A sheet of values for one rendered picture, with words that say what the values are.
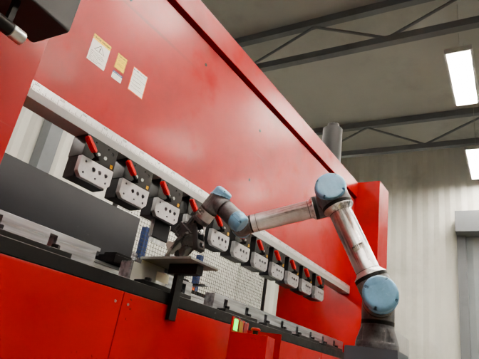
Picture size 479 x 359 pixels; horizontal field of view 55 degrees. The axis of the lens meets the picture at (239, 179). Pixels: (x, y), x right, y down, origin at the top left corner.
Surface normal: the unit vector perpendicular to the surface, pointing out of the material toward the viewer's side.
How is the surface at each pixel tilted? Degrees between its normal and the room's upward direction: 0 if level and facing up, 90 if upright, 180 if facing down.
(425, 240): 90
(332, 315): 90
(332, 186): 83
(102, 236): 90
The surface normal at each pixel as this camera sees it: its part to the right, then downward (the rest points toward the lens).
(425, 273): -0.62, -0.39
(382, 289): -0.18, -0.30
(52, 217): 0.83, -0.10
